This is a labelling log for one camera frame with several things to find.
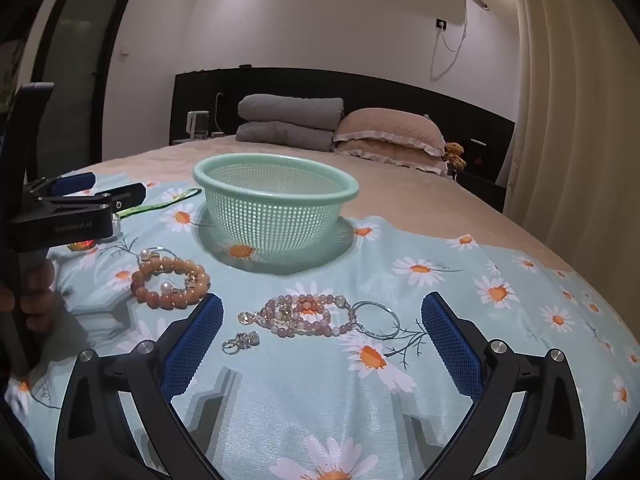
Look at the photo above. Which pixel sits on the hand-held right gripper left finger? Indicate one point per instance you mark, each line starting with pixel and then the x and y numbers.
pixel 200 340

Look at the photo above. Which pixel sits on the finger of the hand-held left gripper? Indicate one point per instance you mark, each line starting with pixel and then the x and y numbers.
pixel 125 195
pixel 75 182

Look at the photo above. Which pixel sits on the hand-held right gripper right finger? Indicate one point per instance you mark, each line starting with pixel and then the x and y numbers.
pixel 450 345

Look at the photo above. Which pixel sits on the silver rhinestone keyring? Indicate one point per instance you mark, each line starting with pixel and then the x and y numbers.
pixel 247 338

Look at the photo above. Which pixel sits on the thin silver bangle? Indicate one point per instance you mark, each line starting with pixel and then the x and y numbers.
pixel 361 329

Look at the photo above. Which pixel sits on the green plastic mesh basket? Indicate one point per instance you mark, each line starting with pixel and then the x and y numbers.
pixel 280 225

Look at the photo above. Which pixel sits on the person's left hand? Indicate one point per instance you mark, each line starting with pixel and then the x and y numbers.
pixel 37 300

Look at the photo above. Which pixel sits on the colourful resin charm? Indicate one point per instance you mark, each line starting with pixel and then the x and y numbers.
pixel 82 245

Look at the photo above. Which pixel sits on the small white cylinder toy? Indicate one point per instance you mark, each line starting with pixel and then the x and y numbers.
pixel 116 225

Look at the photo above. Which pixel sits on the white electric kettle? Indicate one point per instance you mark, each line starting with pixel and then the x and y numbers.
pixel 196 124

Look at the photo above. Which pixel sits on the daisy print blue cloth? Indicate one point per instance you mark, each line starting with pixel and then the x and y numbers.
pixel 300 400

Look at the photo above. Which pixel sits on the dark framed glass door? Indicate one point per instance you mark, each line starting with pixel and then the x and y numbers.
pixel 85 60

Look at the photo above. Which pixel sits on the beige bedspread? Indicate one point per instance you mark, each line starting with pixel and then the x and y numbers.
pixel 400 195

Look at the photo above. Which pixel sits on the black nightstand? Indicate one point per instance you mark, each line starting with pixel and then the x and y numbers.
pixel 480 185

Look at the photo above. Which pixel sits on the folded grey blanket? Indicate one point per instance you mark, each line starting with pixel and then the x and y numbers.
pixel 290 110
pixel 285 136

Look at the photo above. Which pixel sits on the small brown teddy bear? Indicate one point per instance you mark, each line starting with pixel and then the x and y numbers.
pixel 455 152

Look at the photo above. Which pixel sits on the beige frilled pillow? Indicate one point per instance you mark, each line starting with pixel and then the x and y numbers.
pixel 380 152
pixel 390 125

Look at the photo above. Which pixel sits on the cream curtain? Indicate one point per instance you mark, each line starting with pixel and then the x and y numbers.
pixel 565 135

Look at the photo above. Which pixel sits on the black headboard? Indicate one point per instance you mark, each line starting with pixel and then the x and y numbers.
pixel 400 90

